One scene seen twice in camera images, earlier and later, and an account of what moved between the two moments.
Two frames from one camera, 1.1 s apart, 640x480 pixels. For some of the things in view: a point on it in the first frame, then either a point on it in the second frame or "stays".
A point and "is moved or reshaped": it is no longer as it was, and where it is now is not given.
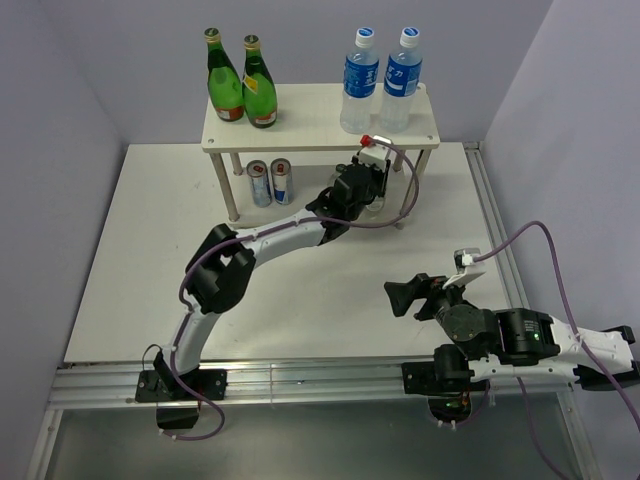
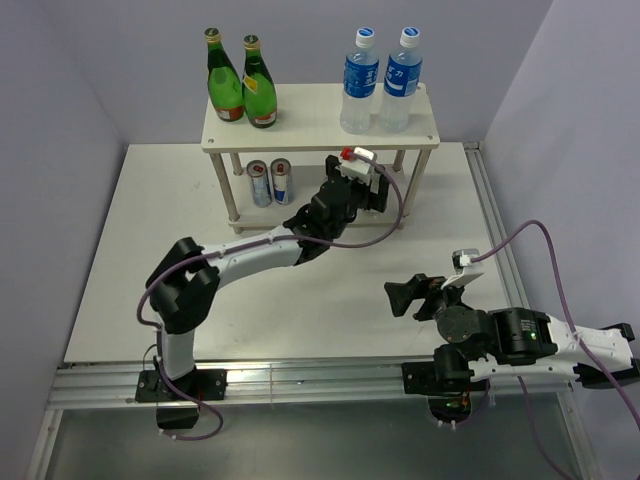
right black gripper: [422, 285] stays
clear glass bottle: [376, 204] is moved or reshaped
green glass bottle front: [225, 88] stays
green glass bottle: [258, 88] stays
